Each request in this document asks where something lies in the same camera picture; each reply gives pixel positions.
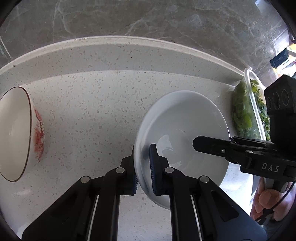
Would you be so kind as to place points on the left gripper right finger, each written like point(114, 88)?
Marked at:
point(200, 209)

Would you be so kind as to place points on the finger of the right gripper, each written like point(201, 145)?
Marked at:
point(217, 147)

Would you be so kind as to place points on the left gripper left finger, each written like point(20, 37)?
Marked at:
point(89, 209)

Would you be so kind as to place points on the white bowl red flowers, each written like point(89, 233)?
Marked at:
point(22, 134)

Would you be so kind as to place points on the person's right hand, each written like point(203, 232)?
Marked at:
point(268, 198)

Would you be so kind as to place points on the clear container of greens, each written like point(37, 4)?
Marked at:
point(249, 110)

